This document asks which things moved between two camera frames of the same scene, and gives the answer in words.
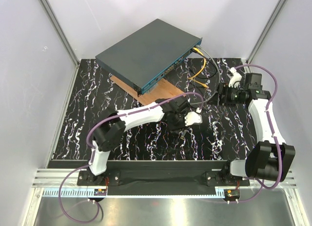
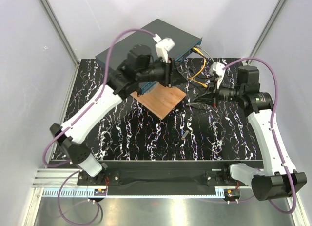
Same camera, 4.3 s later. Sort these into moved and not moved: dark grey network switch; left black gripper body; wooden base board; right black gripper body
Moved: right black gripper body; left black gripper body
Not moved: wooden base board; dark grey network switch
